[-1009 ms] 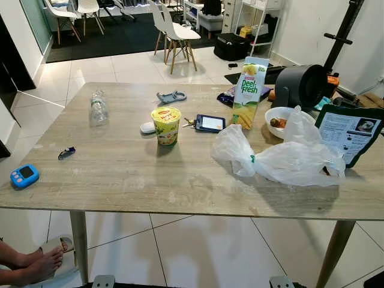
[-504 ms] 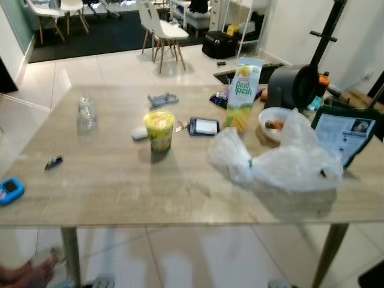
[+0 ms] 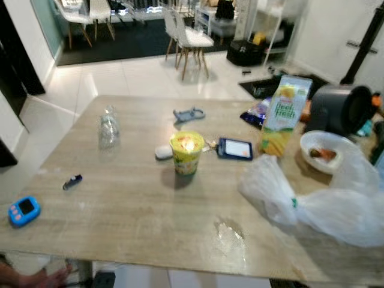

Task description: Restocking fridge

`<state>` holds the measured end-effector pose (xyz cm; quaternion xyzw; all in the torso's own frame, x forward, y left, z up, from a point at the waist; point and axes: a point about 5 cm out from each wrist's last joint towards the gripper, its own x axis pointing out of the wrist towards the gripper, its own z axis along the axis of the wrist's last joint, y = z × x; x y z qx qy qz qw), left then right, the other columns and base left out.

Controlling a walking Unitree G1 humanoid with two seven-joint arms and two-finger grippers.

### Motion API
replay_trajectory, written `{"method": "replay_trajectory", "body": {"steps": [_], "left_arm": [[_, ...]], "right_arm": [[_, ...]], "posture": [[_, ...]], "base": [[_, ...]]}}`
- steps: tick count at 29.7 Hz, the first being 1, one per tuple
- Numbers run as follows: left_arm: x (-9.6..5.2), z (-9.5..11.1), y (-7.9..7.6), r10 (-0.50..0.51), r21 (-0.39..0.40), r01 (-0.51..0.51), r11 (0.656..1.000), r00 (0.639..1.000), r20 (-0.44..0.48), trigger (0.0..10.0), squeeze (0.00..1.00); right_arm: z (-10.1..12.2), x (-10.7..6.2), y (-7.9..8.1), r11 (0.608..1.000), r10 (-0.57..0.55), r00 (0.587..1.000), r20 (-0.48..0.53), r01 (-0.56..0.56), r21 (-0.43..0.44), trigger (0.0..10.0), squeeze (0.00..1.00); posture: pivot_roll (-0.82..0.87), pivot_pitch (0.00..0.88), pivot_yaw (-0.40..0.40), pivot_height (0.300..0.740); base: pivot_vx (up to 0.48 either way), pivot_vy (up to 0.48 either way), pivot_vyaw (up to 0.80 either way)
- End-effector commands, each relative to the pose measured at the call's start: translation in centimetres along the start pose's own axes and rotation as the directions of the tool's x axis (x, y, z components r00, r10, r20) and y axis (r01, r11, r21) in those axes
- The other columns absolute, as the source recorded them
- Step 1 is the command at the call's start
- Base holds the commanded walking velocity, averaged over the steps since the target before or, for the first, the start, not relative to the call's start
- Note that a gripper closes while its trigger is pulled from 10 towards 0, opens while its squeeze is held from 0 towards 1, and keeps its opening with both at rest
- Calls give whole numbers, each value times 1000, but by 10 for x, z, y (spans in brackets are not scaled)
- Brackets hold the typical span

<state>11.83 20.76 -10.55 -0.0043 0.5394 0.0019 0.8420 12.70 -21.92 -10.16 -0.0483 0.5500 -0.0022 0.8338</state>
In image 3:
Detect yellow instant noodle cup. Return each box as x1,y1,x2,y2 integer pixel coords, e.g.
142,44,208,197
169,131,206,176

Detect black round pot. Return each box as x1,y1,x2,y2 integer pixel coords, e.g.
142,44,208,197
305,85,376,137

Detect white bowl with food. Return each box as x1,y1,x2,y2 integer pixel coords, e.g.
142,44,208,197
299,130,361,175

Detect white plastic bag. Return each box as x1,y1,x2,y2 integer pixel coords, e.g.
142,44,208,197
238,144,384,248

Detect black pole stand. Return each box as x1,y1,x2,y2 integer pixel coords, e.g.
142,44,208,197
341,6,384,86

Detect green yellow juice carton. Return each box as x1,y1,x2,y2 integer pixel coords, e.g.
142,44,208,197
259,74,313,158

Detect blue snack packet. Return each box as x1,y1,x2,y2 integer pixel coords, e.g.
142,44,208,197
241,97,272,128

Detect blue card holder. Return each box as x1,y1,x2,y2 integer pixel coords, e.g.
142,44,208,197
216,137,254,161

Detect black bag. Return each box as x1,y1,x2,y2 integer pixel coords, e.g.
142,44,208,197
227,39,268,67

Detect blue grey clip tool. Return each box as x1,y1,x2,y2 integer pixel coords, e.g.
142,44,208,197
173,107,206,124

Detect white chair wooden legs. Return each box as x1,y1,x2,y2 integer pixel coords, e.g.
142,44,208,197
163,7,214,82
57,0,97,49

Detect small white earbud case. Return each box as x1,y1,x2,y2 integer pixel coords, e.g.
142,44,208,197
155,145,173,160

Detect light wooden dining table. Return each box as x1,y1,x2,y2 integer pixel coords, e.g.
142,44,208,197
0,95,384,286

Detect clear crumpled plastic bottle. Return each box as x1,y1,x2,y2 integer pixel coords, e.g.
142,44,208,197
98,106,121,149

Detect blue digital timer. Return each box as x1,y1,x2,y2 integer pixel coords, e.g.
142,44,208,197
7,196,41,227

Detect black tall cabinet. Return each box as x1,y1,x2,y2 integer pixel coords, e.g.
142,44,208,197
0,0,46,100

